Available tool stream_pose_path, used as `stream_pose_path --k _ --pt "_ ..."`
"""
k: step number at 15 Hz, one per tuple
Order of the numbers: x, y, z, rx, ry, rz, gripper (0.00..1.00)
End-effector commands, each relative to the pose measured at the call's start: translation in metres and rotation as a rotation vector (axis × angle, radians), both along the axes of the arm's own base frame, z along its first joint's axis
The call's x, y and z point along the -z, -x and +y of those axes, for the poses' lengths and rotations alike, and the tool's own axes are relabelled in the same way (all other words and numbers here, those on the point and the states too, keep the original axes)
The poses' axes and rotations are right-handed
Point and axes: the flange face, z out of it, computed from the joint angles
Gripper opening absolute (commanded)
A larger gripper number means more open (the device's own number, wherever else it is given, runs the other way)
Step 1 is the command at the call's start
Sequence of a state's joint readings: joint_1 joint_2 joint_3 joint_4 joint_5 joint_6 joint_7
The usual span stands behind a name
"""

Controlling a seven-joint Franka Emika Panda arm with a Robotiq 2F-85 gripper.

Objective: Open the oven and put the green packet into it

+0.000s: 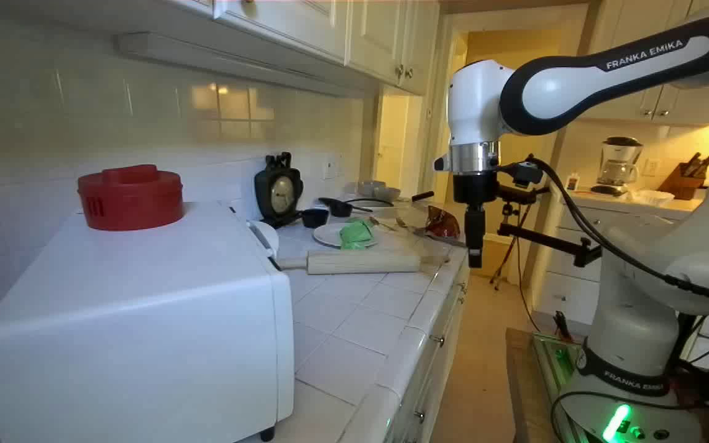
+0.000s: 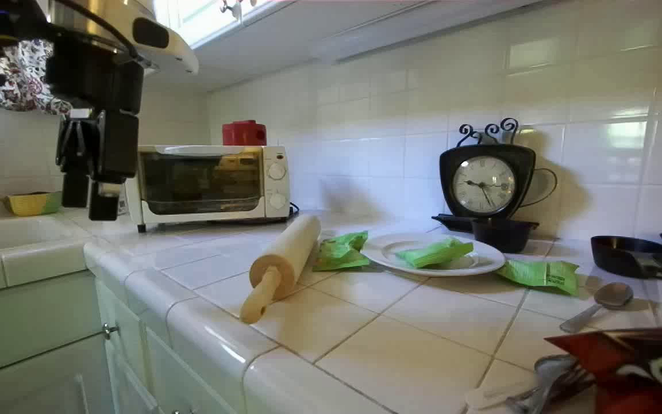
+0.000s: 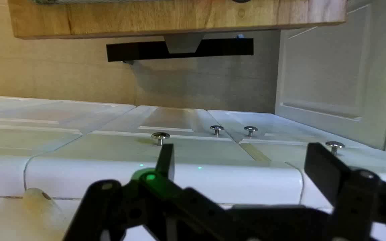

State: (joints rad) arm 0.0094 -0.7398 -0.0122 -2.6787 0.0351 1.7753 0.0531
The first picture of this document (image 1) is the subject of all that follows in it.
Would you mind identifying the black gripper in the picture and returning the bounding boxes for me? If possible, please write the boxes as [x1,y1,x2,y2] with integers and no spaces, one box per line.
[451,168,502,271]

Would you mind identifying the green cloth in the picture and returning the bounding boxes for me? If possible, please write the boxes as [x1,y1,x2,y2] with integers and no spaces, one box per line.
[341,217,374,239]

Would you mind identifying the green packet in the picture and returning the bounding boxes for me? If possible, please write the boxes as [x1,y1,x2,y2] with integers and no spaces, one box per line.
[337,231,377,252]

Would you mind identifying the white toaster oven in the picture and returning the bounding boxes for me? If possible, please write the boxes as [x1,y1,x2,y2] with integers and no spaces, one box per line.
[0,200,298,443]

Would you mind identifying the red chip bag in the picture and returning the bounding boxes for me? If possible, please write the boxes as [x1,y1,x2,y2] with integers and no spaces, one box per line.
[422,205,462,243]

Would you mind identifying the white background base cabinets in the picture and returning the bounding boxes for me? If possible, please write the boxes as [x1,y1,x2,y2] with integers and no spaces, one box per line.
[534,191,707,328]

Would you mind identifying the wooden rolling pin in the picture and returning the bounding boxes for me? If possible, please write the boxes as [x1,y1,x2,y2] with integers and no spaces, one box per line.
[275,248,425,278]

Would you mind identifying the white counter base cabinets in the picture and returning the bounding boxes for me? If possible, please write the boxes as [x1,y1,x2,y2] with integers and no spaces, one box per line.
[382,257,473,443]

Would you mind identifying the black frying pan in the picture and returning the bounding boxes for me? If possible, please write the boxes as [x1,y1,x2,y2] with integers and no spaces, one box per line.
[316,195,355,220]

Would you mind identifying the white plate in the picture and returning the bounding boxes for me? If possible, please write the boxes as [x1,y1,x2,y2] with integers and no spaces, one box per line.
[310,217,382,252]

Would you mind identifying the blender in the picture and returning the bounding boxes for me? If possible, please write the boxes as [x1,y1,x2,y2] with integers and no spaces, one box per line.
[588,135,645,200]

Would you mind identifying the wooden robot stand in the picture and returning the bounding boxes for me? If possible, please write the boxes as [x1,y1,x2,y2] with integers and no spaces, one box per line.
[504,328,709,443]

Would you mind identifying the black table clock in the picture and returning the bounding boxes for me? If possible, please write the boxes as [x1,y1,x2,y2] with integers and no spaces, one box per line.
[251,151,305,231]

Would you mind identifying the wooden knife block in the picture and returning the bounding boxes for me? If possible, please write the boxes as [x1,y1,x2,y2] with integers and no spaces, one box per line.
[656,151,709,201]

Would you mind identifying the red plastic container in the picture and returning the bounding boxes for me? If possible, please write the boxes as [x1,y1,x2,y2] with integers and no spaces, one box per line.
[76,162,186,234]

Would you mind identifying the wrist mounted camera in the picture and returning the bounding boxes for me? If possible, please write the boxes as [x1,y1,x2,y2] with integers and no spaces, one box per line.
[497,161,549,206]

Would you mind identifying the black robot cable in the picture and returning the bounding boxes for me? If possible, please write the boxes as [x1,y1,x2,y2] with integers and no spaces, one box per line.
[523,156,709,306]

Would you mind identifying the white wall cabinets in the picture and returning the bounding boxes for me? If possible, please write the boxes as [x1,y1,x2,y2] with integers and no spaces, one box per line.
[116,0,442,97]

